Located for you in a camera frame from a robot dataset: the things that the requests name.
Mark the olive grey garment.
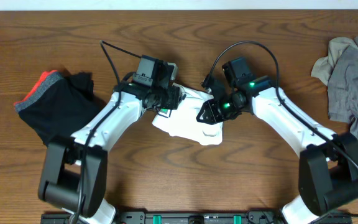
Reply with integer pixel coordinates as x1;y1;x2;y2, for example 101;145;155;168
311;37;358;86

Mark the folded red garment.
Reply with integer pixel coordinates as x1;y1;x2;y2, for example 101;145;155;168
13;70;58;106

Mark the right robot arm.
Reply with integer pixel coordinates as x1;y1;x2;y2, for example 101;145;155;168
196;74;358;223

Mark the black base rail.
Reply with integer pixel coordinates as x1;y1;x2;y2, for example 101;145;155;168
40;210;353;224

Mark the white t-shirt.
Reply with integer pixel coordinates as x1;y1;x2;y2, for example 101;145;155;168
152;83;223;146

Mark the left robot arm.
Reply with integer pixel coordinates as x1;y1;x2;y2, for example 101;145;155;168
38;57;182;223

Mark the folded grey garment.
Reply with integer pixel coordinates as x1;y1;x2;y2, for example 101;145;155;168
14;72;63;113

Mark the folded black garment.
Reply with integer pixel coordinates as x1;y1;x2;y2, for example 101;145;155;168
18;71;101;146

